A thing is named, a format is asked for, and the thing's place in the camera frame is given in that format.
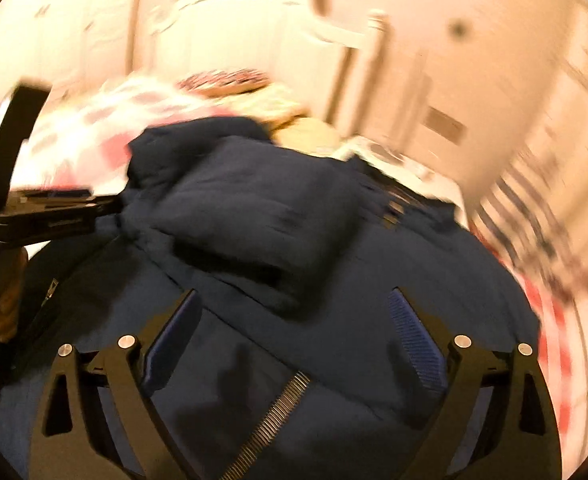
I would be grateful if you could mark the striped cloth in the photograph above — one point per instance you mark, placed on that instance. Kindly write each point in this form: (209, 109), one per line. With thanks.
(529, 220)

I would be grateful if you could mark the red white checkered plastic tablecloth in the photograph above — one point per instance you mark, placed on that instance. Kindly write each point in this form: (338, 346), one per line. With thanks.
(74, 130)

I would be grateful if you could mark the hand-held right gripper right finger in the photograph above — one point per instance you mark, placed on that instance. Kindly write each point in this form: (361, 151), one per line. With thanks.
(416, 335)

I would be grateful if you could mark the person's left hand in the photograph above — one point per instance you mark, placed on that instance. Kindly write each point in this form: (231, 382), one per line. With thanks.
(5, 310)

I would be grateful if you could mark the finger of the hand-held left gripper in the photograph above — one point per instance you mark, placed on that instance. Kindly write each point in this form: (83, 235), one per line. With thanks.
(49, 217)

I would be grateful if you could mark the dotted red cushion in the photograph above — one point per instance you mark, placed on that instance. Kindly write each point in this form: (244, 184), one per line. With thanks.
(221, 81)

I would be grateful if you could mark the navy padded jacket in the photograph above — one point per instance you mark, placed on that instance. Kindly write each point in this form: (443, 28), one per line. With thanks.
(284, 260)

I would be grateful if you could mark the yellow floral blanket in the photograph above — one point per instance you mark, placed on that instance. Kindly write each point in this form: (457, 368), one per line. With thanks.
(304, 130)

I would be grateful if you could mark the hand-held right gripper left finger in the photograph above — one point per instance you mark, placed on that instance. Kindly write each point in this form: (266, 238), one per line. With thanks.
(166, 340)

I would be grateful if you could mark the cream wooden bed headboard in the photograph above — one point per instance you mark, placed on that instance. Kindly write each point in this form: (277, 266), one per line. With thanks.
(284, 35)

